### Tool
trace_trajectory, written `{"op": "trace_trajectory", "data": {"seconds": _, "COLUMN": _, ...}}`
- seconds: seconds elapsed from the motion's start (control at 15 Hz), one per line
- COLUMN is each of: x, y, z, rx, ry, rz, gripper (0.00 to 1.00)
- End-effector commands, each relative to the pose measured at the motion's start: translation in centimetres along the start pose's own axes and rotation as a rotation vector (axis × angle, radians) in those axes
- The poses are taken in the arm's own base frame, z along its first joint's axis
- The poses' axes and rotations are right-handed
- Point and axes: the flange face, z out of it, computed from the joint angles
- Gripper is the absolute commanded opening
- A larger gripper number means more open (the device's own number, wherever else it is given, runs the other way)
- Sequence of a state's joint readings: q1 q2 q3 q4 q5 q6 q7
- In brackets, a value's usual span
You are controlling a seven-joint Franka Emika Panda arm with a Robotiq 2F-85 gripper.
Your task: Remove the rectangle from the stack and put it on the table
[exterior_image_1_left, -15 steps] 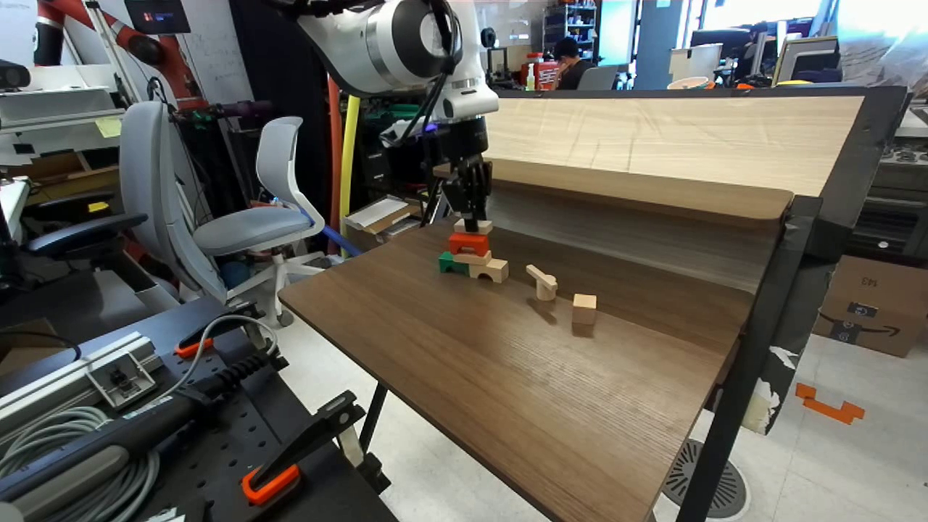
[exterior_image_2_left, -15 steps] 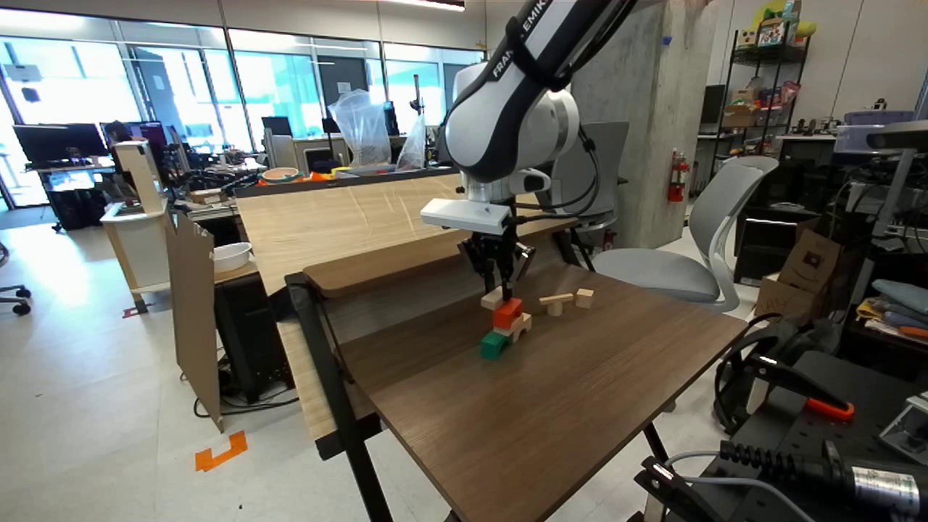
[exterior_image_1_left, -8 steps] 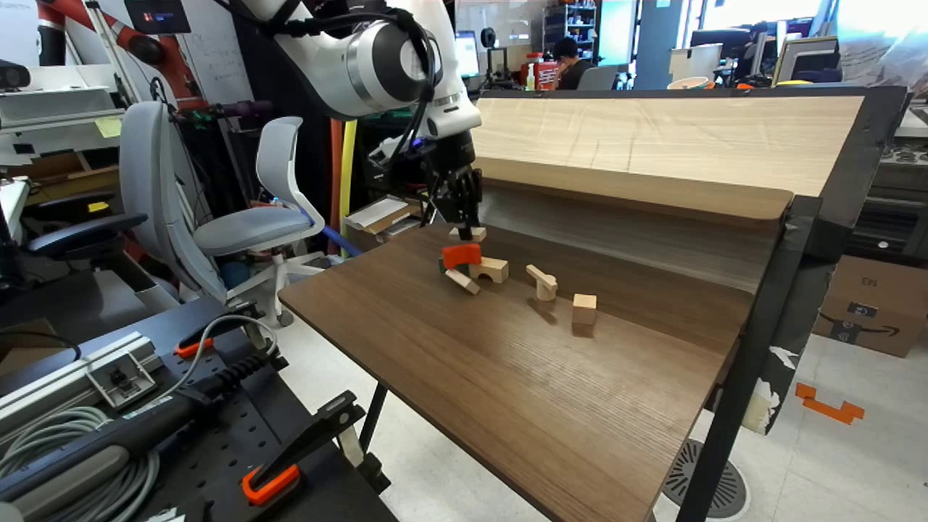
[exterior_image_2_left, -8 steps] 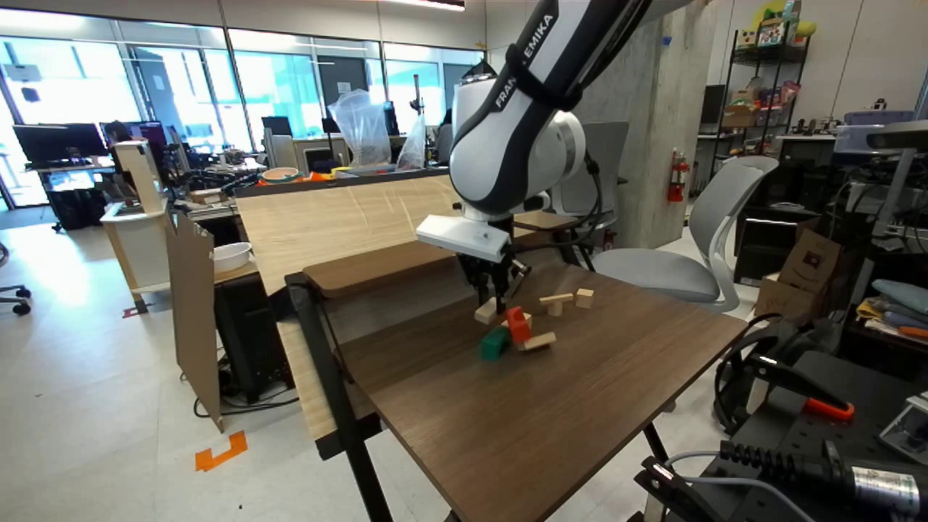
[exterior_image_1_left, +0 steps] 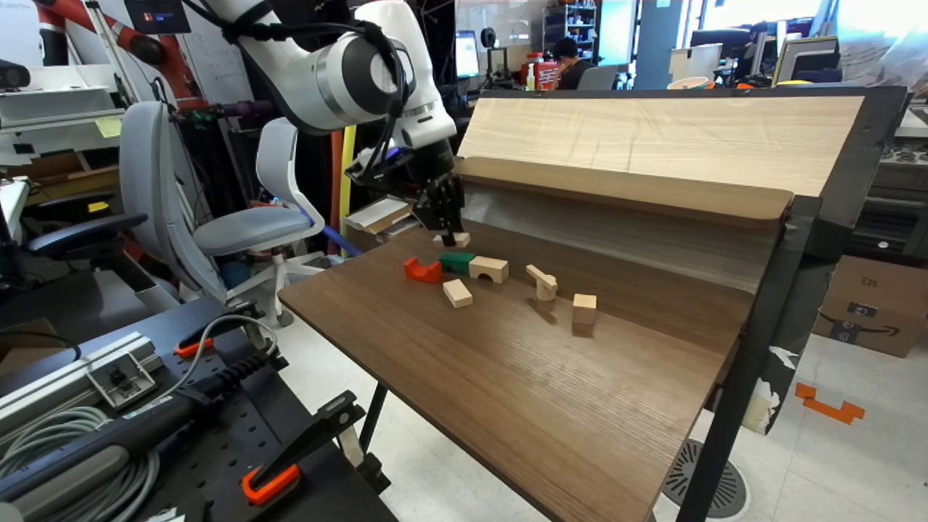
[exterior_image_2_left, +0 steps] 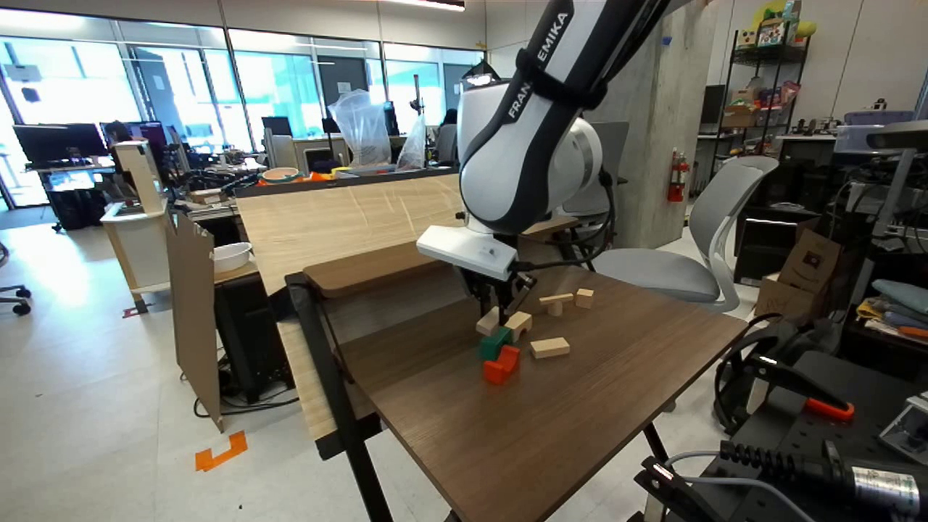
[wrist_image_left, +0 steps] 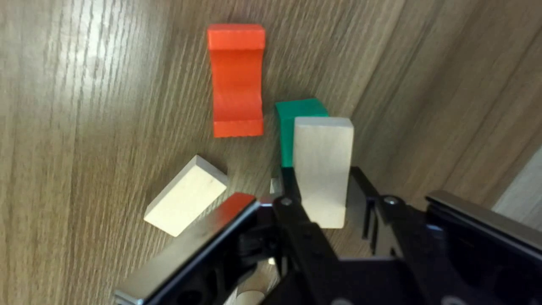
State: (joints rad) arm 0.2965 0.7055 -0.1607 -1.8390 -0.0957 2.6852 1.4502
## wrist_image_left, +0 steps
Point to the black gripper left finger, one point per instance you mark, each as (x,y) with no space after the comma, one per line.
(298,231)

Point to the natural wood rectangle block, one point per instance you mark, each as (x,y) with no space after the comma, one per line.
(322,170)

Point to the natural wood flat block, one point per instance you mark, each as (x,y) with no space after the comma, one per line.
(186,195)

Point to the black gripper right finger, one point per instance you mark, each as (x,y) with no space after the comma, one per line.
(389,231)

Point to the green wooden block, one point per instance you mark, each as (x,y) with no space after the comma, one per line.
(293,112)

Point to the orange bridge-shaped block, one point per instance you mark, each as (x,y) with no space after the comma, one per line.
(237,78)

